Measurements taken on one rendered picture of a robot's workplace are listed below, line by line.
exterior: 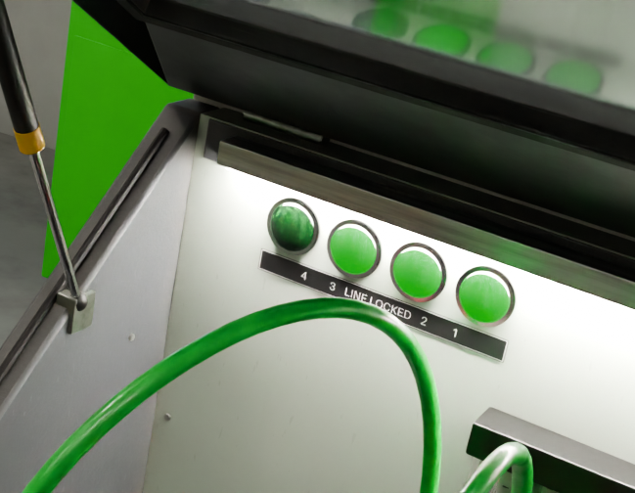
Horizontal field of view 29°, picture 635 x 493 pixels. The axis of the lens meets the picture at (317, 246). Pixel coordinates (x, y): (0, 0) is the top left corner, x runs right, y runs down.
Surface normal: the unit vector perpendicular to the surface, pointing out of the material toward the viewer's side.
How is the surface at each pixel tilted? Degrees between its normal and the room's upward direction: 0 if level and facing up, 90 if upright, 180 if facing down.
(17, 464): 90
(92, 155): 90
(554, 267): 90
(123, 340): 90
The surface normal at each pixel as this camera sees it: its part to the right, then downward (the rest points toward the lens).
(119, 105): -0.47, 0.23
